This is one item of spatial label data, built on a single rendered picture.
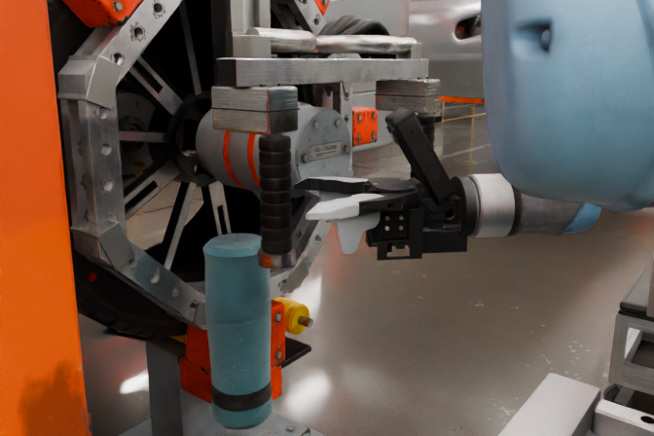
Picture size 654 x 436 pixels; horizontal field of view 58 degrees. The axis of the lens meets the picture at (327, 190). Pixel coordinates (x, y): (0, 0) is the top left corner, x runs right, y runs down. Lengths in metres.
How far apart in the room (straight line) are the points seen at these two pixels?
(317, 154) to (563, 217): 0.33
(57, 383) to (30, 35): 0.21
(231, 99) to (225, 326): 0.31
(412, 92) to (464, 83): 2.39
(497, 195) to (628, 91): 0.50
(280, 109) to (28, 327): 0.35
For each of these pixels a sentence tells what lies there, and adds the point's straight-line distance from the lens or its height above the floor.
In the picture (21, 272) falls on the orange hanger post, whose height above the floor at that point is 0.86.
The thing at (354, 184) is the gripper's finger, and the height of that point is 0.83.
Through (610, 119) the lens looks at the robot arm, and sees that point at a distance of 0.20.
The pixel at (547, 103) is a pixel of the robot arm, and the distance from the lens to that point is 0.20.
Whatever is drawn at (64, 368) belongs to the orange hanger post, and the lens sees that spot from 0.42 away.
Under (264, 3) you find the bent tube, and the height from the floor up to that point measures 1.06.
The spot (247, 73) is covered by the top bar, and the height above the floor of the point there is 0.96.
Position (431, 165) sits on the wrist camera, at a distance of 0.67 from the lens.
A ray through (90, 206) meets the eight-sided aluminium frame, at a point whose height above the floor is 0.80.
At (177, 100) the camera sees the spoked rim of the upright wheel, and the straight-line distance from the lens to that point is 0.96.
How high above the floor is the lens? 0.98
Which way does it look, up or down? 12 degrees down
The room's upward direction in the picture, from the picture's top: straight up
